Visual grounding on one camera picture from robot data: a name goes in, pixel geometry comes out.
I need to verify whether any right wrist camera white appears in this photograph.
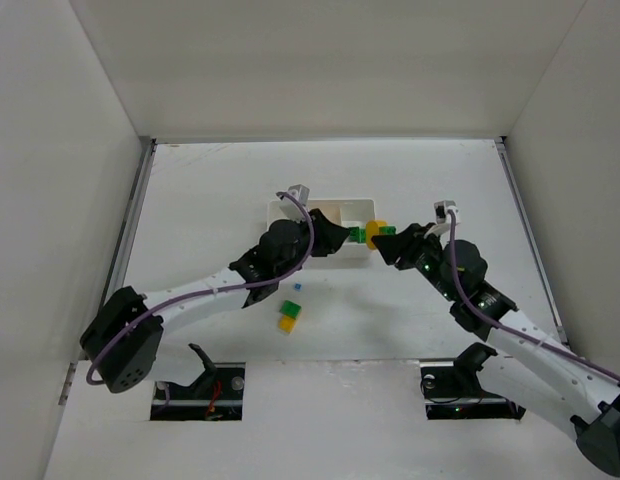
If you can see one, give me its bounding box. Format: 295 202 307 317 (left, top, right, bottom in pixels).
429 200 460 236

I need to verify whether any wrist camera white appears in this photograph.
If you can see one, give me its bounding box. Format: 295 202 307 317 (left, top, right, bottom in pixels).
287 184 310 206
429 200 460 236

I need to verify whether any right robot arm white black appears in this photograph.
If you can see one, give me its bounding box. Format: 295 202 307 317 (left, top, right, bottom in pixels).
371 224 620 478

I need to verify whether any right aluminium table rail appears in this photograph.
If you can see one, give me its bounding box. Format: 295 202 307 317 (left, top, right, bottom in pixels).
494 136 570 347

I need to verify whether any white three-compartment container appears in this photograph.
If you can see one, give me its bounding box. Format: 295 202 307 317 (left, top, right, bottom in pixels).
266 198 379 271

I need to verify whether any yellow round lego piece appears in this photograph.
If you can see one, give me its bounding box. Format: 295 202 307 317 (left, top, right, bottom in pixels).
365 220 396 250

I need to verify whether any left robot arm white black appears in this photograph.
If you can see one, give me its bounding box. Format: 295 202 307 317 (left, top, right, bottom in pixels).
80 209 350 394

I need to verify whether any green yellow lego stack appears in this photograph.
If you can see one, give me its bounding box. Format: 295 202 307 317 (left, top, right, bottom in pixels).
349 227 366 244
278 300 302 334

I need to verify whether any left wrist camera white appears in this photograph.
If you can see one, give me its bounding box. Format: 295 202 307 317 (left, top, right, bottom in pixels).
287 184 310 206

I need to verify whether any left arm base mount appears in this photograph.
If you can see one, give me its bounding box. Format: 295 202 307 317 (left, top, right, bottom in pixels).
150 343 246 422

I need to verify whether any left aluminium table rail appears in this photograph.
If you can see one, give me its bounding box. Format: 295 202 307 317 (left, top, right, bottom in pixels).
80 140 162 393

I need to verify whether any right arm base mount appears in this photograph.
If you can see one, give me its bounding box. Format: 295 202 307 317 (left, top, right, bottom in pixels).
419 343 526 421

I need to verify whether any aluminium table rail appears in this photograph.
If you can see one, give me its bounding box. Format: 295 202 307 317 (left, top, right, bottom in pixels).
80 140 162 393
494 136 570 347

